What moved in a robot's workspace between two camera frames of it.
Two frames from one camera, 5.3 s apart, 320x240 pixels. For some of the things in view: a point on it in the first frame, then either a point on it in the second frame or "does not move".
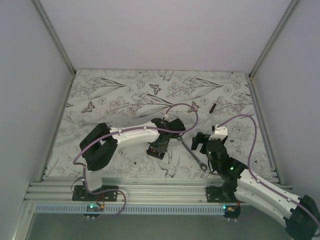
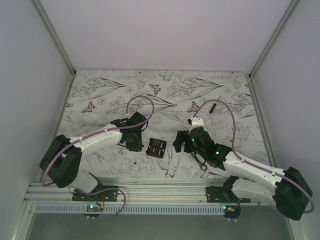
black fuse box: [158, 152] does not move
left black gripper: [165, 146] → [137, 147]
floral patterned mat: [124, 99] does not move
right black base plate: [224, 194] does not move
